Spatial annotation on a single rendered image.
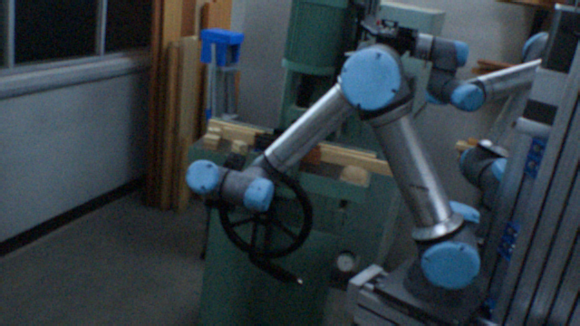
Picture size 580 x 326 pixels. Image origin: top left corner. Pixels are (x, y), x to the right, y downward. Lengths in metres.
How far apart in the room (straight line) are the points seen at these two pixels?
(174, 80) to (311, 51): 1.57
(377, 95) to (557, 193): 0.54
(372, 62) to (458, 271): 0.46
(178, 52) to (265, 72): 1.40
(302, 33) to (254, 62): 2.77
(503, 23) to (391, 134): 3.02
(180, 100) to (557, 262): 2.34
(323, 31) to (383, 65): 0.71
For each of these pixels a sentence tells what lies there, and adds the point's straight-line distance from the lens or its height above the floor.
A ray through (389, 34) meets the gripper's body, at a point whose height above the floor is 1.37.
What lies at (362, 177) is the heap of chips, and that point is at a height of 0.91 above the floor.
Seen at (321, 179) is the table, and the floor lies 0.89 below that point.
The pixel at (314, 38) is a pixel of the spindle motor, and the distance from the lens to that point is 1.81.
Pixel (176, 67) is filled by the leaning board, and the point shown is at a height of 0.87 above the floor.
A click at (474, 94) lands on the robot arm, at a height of 1.26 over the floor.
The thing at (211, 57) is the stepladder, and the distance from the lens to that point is 2.74.
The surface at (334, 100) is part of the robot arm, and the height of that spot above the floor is 1.24.
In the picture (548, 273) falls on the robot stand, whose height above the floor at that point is 0.92.
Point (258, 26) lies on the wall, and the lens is 4.53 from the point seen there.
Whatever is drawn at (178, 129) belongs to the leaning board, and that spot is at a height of 0.52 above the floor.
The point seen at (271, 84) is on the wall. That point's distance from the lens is 4.53.
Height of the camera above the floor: 1.52
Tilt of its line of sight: 19 degrees down
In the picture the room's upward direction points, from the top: 9 degrees clockwise
